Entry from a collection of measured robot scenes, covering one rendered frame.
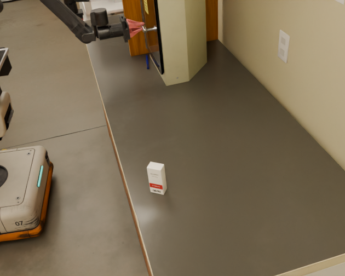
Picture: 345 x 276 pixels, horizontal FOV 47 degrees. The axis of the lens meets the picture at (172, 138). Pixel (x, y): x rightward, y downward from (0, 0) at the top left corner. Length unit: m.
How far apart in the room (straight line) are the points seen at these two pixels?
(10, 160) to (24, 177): 0.23
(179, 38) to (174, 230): 0.88
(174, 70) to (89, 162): 1.35
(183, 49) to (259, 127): 0.50
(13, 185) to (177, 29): 1.38
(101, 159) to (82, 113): 0.67
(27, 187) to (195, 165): 1.34
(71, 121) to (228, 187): 2.30
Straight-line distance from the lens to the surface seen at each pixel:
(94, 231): 2.50
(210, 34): 2.23
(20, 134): 3.46
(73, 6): 2.09
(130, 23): 1.77
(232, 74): 1.91
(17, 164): 2.69
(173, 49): 1.77
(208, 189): 1.31
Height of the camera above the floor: 1.87
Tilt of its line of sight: 38 degrees down
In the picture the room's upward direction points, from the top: 6 degrees counter-clockwise
